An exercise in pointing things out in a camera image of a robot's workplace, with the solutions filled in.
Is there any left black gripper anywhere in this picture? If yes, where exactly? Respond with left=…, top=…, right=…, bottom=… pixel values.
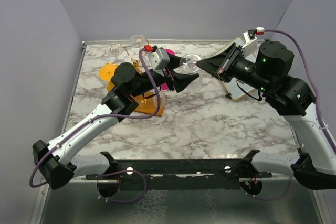
left=130, top=52, right=199, bottom=98

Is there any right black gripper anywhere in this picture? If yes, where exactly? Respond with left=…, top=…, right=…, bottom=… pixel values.
left=196, top=42, right=271, bottom=94

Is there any clear flute glass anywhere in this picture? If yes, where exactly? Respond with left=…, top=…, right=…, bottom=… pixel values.
left=153, top=90, right=166, bottom=109

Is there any clear wine glass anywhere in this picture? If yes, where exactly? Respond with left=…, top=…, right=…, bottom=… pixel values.
left=180, top=54, right=201, bottom=75
left=129, top=35, right=148, bottom=48
left=105, top=44, right=124, bottom=57

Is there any yellow plastic wine glass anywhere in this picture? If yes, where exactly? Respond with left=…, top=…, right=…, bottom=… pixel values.
left=98, top=63, right=118, bottom=92

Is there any pink plastic wine glass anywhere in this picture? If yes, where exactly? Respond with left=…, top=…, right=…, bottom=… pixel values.
left=161, top=48, right=175, bottom=91

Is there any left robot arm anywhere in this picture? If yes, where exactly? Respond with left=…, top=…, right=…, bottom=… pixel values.
left=33, top=55, right=199, bottom=190

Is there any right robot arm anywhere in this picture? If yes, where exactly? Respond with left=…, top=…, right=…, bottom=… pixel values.
left=196, top=41, right=335, bottom=190

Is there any white board gold rim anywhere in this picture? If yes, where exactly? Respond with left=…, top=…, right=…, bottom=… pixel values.
left=218, top=37, right=255, bottom=100

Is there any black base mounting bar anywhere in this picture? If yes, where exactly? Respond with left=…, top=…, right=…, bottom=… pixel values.
left=86, top=152, right=271, bottom=191

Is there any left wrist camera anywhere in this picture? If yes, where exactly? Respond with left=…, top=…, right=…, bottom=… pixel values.
left=144, top=45, right=170, bottom=71

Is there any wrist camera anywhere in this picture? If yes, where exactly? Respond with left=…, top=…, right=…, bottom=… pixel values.
left=144, top=45, right=170, bottom=71
left=242, top=27, right=265, bottom=57

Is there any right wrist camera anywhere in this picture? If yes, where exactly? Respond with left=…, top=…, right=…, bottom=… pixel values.
left=242, top=27, right=265, bottom=57

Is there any gold wire glass rack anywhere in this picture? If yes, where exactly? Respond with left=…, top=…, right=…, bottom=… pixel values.
left=123, top=46, right=156, bottom=114

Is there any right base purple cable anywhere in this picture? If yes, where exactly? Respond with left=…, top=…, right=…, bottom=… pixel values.
left=243, top=175, right=293, bottom=201

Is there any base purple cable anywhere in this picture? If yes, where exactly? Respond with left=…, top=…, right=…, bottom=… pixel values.
left=243, top=175, right=293, bottom=201
left=96, top=168, right=149, bottom=204

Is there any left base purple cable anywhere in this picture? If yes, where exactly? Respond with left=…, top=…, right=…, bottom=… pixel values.
left=96, top=168, right=149, bottom=204

